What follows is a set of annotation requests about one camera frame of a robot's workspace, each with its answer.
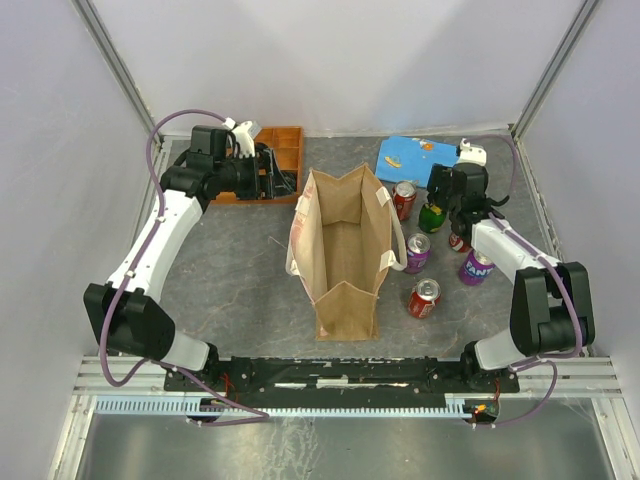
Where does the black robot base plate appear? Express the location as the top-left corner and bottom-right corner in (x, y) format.
(195, 357), (520, 410)

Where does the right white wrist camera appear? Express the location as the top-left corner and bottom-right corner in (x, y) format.
(456, 138), (487, 166)

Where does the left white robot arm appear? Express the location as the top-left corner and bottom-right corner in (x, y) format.
(83, 121), (292, 390)

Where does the orange compartment tray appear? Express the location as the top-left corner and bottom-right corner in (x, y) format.
(211, 126), (304, 205)

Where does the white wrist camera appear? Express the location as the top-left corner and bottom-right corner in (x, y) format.
(223, 117), (262, 158)
(456, 138), (487, 166)

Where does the purple Fanta can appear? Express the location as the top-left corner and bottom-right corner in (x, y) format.
(458, 250), (495, 286)

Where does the purple cable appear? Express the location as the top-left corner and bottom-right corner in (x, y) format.
(97, 109), (271, 427)
(464, 133), (586, 427)

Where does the left aluminium frame post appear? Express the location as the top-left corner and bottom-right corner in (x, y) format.
(69, 0), (162, 141)

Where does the purple soda can left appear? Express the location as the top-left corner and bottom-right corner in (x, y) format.
(404, 233), (431, 274)

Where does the blue patterned cloth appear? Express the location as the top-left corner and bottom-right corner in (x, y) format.
(375, 136), (458, 188)

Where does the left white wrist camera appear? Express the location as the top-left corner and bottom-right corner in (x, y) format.
(223, 117), (262, 158)

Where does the green glass bottle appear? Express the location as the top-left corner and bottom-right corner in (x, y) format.
(418, 202), (447, 233)

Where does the light blue cable duct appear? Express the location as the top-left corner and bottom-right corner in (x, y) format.
(94, 393), (496, 417)

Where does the red cola can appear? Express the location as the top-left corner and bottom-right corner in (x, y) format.
(408, 278), (442, 319)
(392, 181), (417, 221)
(448, 232), (472, 253)

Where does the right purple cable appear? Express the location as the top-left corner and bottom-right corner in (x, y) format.
(464, 133), (586, 427)

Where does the red cola can front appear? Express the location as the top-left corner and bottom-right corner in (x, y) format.
(408, 278), (442, 319)

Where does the brown canvas tote bag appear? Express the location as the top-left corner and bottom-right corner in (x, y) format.
(285, 164), (408, 342)

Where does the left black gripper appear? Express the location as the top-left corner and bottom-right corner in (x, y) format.
(215, 149), (294, 202)

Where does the black rolled sock right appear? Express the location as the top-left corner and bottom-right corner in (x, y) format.
(275, 170), (297, 197)

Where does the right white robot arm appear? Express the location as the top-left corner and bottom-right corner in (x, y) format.
(427, 162), (596, 391)

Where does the aluminium frame post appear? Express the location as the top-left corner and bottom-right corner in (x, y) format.
(69, 0), (162, 141)
(509, 0), (602, 137)

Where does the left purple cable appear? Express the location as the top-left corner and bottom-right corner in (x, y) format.
(97, 109), (271, 427)

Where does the right aluminium frame post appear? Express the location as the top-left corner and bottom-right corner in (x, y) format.
(509, 0), (602, 137)

